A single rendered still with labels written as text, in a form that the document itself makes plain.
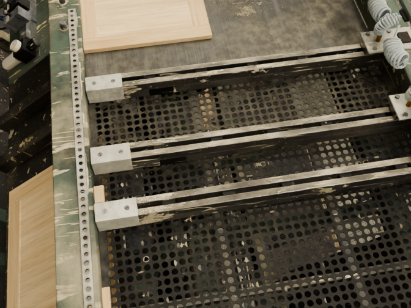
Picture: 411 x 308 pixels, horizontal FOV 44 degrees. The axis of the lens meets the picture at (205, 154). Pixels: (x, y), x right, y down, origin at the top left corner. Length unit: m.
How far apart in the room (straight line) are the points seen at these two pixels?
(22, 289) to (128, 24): 1.08
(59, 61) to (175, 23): 0.47
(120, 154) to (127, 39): 0.55
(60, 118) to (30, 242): 0.56
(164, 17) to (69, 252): 1.01
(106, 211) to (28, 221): 0.66
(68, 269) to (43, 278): 0.47
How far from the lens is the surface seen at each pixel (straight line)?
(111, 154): 1.65
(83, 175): 1.65
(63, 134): 1.75
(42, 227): 2.08
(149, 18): 2.09
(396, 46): 1.84
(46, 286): 1.98
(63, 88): 1.86
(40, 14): 2.19
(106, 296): 1.53
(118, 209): 1.55
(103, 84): 1.82
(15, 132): 2.50
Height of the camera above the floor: 1.91
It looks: 25 degrees down
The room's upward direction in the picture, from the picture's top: 62 degrees clockwise
